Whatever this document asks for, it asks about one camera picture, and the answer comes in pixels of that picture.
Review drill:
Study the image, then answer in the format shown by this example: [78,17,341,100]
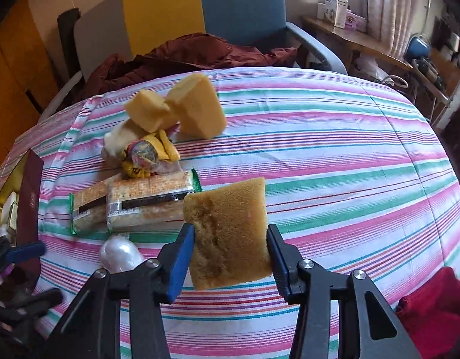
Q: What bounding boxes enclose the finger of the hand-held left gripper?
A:
[0,289,63,324]
[0,236,47,270]

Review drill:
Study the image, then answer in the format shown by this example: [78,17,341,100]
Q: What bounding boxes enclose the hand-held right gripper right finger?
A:
[266,224,421,359]

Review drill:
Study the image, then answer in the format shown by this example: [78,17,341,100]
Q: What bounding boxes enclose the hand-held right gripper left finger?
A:
[43,223,195,359]

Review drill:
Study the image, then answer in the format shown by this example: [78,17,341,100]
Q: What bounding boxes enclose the gold metal tin tray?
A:
[0,149,45,270]

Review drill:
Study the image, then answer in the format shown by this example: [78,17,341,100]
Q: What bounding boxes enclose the white plastic bundle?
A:
[99,234,144,274]

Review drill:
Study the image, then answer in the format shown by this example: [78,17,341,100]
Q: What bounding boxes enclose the brown sponge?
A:
[182,177,271,290]

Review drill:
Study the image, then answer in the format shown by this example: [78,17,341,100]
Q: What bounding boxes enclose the cream soft lump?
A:
[102,120,148,165]

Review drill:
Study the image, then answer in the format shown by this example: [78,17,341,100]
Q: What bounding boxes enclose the large yellow sponge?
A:
[166,73,227,137]

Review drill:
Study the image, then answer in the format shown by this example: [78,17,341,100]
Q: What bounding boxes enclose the yellow snack packet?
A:
[121,130,181,180]

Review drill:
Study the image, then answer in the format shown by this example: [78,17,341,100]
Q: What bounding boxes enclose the small yellow sponge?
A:
[124,89,178,133]

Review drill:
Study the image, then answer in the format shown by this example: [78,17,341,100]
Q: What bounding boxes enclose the red cloth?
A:
[396,267,460,359]

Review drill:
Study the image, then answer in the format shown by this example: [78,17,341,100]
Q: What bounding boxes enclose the wooden wardrobe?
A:
[0,0,59,173]

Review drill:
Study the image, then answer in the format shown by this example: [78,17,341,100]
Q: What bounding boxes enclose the dark red jacket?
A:
[75,33,298,101]

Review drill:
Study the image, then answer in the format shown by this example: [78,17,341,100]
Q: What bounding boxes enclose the white plastic bag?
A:
[355,54,387,81]

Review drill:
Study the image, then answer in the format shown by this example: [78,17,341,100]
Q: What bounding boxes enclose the wooden desk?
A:
[301,15,413,72]

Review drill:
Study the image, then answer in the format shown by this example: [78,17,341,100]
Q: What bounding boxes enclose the cluttered shelf unit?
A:
[413,50,460,120]

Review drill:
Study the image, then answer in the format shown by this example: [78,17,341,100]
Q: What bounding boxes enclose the pink tissue box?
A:
[345,9,368,32]

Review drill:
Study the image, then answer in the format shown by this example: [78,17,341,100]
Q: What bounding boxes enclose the white carton box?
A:
[317,0,348,28]

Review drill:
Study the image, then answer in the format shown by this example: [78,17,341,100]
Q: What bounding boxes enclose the grey yellow blue chair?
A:
[58,0,348,94]

